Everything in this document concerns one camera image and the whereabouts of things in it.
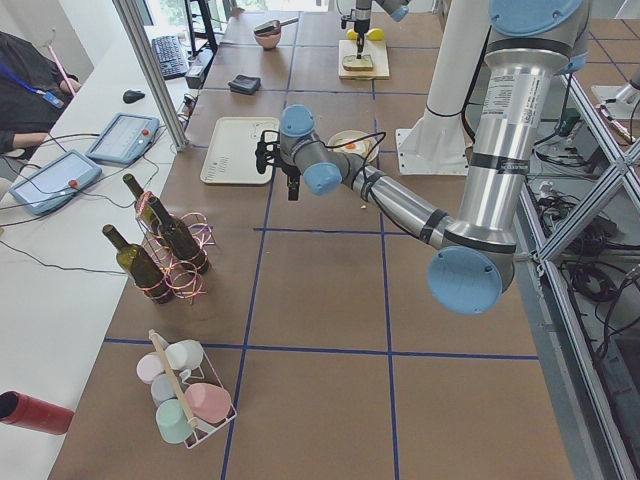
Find rear green wine bottle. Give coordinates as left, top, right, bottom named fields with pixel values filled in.
left=122, top=173, right=159, bottom=234

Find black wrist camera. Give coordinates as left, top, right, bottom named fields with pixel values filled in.
left=340, top=9, right=357, bottom=30
left=255, top=129, right=282, bottom=174

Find copper wire bottle rack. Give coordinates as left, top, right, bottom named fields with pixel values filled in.
left=136, top=191, right=211, bottom=300

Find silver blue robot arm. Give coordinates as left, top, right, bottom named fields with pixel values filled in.
left=276, top=1, right=590, bottom=315
left=342, top=0, right=409, bottom=59

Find seated person in black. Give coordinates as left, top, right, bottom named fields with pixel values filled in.
left=1, top=32, right=81, bottom=159

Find right yellow lemon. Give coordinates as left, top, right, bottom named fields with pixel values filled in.
left=366, top=28, right=385, bottom=41

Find middle green wine bottle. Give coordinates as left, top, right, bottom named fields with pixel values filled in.
left=148, top=195, right=210, bottom=274

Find black computer mouse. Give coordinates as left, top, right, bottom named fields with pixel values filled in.
left=122, top=89, right=146, bottom=105

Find red cylinder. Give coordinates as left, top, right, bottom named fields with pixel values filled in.
left=1, top=391, right=74, bottom=435

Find black keyboard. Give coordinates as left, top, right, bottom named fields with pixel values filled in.
left=151, top=35, right=189, bottom=80

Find pink bowl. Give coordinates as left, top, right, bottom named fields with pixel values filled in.
left=254, top=30, right=281, bottom=50

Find wooden cutting board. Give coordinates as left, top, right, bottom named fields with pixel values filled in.
left=338, top=40, right=390, bottom=79

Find grey cup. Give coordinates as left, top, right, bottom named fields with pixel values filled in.
left=151, top=373, right=177, bottom=407

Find fried egg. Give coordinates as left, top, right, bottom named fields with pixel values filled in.
left=339, top=141, right=366, bottom=155

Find salmon pink cup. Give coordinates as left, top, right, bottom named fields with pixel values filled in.
left=185, top=383, right=232, bottom=424

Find near blue teach pendant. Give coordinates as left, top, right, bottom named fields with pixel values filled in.
left=9, top=150, right=102, bottom=216

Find blue teach pendant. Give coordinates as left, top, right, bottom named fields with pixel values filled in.
left=9, top=150, right=102, bottom=216
left=86, top=113, right=160, bottom=166

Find mint green cup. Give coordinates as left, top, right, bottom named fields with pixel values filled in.
left=155, top=398, right=193, bottom=444

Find light pink cup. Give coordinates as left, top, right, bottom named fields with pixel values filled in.
left=136, top=352, right=165, bottom=385

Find white cup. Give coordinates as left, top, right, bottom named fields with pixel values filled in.
left=165, top=339, right=204, bottom=371

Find folded grey cloth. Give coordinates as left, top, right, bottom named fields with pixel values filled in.
left=227, top=74, right=261, bottom=95

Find beige round plate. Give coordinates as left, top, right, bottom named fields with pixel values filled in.
left=326, top=130, right=379, bottom=163

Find metal scoop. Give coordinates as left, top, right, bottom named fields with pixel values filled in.
left=253, top=18, right=299, bottom=36

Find aluminium frame post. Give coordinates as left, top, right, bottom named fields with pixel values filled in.
left=113, top=0, right=189, bottom=152

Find green wine bottle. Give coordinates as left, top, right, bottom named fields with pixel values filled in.
left=148, top=195, right=210, bottom=274
left=122, top=173, right=159, bottom=234
left=102, top=224, right=174, bottom=304

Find bread slice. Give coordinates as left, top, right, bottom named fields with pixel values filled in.
left=341, top=54, right=374, bottom=72
left=330, top=138, right=378, bottom=163

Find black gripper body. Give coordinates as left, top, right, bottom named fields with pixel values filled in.
left=354, top=0, right=371, bottom=35
left=285, top=168, right=300, bottom=186

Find beige bear serving tray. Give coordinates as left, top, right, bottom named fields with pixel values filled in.
left=200, top=117, right=279, bottom=185

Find front green wine bottle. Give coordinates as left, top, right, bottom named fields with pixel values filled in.
left=102, top=224, right=174, bottom=304

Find white wire cup rack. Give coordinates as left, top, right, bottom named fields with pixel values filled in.
left=138, top=330, right=237, bottom=449

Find far blue teach pendant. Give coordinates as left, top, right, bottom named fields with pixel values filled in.
left=86, top=113, right=160, bottom=166

